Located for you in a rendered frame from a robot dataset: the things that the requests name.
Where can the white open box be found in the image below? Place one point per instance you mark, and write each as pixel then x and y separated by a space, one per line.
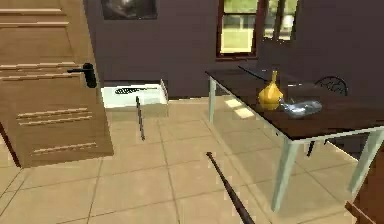
pixel 136 96

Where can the yellow gourd vase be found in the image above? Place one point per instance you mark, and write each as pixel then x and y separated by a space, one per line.
pixel 270 93

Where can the dark brown baseball bat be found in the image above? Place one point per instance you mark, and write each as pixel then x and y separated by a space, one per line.
pixel 230 190

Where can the red-brown framed window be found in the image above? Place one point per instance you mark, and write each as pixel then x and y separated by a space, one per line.
pixel 248 26

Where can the dark top pale-legged table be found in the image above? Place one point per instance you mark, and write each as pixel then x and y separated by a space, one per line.
pixel 333 116

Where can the brown wooden room door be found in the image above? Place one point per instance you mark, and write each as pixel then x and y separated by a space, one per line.
pixel 50 100

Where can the red-brown wooden furniture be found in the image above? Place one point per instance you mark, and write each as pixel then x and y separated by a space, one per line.
pixel 370 196

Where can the dark framed wall picture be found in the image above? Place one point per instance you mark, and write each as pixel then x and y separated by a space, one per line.
pixel 128 8

